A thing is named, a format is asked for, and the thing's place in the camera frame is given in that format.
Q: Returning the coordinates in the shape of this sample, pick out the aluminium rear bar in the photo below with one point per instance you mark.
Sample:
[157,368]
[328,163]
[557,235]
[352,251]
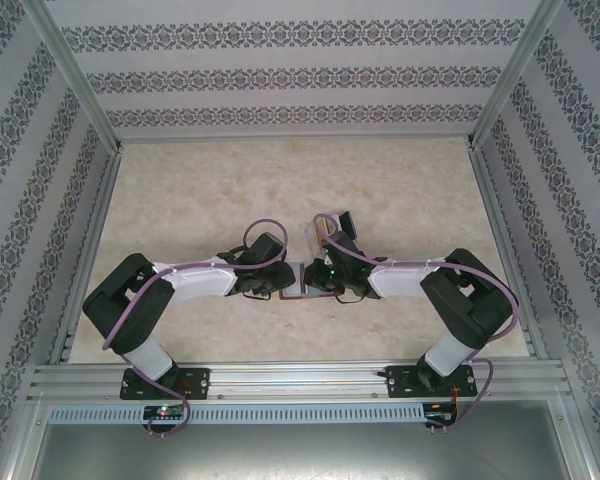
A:
[295,138]

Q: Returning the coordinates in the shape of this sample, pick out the brown leather card holder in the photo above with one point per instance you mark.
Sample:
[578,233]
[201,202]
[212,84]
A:
[295,285]

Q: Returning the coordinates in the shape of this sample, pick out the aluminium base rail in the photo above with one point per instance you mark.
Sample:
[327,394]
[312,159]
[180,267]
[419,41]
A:
[290,380]

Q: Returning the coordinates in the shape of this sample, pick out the aluminium side rail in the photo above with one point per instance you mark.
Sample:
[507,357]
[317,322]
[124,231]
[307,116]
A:
[87,250]
[502,225]

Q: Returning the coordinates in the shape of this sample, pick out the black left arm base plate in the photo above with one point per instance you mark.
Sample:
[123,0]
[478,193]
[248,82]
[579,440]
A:
[195,382]

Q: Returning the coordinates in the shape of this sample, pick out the aluminium frame post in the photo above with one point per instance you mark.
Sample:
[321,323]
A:
[515,70]
[80,75]
[582,440]
[22,440]

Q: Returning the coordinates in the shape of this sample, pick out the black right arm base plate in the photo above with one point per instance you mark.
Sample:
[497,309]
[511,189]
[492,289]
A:
[400,382]

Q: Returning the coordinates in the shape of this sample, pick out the orange gold card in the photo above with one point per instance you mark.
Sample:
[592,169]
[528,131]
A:
[321,237]

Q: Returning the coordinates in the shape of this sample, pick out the small controller board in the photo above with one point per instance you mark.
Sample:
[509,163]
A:
[442,415]
[165,412]

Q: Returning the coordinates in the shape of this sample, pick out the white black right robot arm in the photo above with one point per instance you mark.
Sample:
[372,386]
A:
[405,277]

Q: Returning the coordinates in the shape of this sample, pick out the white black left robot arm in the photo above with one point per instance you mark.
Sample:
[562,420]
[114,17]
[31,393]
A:
[195,282]

